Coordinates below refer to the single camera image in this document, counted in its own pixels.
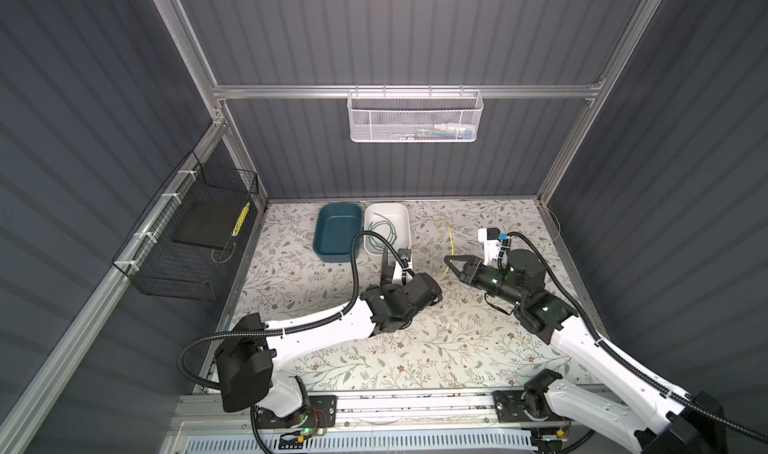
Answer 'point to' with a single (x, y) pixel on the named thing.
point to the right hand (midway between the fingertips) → (448, 262)
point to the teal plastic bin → (334, 226)
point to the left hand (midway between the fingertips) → (410, 282)
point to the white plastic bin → (390, 221)
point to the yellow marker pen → (241, 219)
